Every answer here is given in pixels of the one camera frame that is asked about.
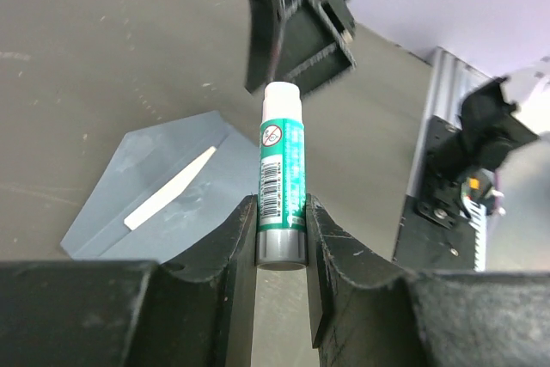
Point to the grey blue envelope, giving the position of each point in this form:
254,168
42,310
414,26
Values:
146,160

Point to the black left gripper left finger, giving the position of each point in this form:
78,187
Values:
197,309

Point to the green white glue stick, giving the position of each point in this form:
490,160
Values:
281,240

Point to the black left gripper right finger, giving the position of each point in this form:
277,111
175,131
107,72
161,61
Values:
367,311

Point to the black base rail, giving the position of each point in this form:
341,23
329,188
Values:
432,234

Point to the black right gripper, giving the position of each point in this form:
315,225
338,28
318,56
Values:
311,57

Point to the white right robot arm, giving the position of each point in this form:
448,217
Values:
470,125

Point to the grey slotted cable duct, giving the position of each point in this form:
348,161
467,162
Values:
478,220

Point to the cream paper letter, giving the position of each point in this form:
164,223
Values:
169,192

